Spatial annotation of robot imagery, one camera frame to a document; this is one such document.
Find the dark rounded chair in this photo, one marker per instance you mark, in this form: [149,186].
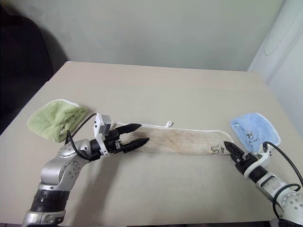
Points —
[22,63]

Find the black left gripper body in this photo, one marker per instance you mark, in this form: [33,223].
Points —
[114,144]

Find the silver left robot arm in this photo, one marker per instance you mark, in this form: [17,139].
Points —
[53,170]

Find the white partition panel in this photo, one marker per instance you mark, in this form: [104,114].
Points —
[281,47]

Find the green towel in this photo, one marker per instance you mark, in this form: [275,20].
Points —
[52,120]

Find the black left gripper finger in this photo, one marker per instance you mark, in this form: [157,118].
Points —
[137,143]
[130,127]

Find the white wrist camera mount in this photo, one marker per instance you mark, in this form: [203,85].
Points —
[265,156]
[102,123]

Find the beige towel with white trim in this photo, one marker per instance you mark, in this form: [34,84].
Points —
[180,139]

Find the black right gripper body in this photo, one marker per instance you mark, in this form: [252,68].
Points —
[245,163]

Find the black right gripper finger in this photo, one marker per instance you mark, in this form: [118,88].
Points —
[233,149]

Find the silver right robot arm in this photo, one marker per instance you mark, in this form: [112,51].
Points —
[272,184]

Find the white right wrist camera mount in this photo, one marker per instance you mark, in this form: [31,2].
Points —
[265,156]

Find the blue towel with print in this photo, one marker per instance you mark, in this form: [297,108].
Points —
[255,127]

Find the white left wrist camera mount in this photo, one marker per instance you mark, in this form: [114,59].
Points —
[102,123]

